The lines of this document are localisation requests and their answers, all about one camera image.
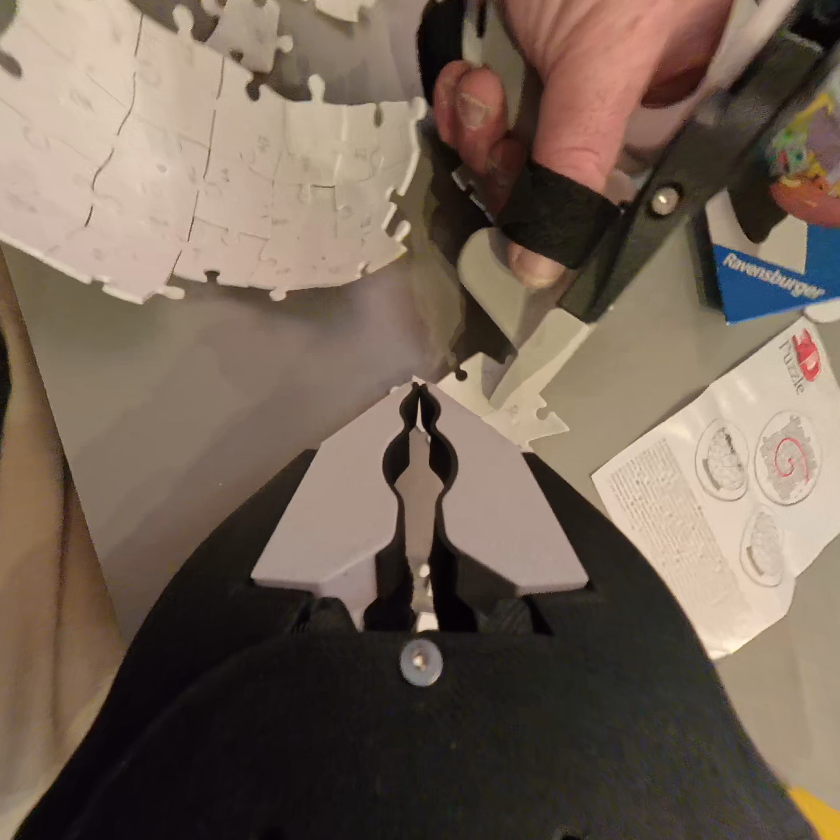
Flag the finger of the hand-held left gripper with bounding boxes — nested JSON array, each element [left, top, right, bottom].
[[487, 307, 596, 409], [446, 226, 567, 368]]

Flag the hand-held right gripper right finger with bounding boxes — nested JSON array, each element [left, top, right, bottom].
[[420, 382, 590, 632]]

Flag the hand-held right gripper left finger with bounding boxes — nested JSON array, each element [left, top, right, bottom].
[[249, 382, 422, 632]]

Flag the white puzzle piece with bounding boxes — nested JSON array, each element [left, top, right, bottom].
[[209, 0, 294, 74], [436, 353, 570, 454]]

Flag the blue puzzle box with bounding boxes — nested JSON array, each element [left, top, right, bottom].
[[705, 85, 840, 326]]

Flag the assembled white puzzle section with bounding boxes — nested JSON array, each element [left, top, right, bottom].
[[0, 0, 429, 306]]

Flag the person's left hand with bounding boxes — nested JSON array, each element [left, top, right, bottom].
[[433, 0, 736, 291]]

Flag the white instruction sheet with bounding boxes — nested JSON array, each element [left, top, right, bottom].
[[591, 318, 840, 659]]

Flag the beige trousers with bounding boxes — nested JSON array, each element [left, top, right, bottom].
[[0, 249, 129, 840]]

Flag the yellow plastic bin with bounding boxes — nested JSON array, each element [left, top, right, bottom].
[[786, 786, 840, 840]]

